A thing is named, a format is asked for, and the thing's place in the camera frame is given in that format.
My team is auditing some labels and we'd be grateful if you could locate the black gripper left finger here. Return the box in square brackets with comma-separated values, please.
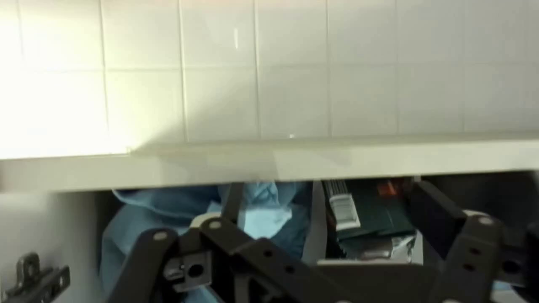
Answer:
[107, 182, 351, 303]

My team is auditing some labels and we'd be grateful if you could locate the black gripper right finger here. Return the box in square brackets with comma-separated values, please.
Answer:
[412, 178, 539, 303]

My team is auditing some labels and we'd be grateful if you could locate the dark packet with orange stripe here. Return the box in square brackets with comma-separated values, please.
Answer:
[322, 178, 420, 262]

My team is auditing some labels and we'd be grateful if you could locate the metal cupboard hinge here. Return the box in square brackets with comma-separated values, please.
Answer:
[2, 251, 73, 303]

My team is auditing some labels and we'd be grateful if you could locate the blue cloth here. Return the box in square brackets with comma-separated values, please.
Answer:
[100, 182, 314, 303]

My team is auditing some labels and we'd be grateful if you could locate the white wall cupboard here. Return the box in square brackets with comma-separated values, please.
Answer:
[0, 133, 539, 303]

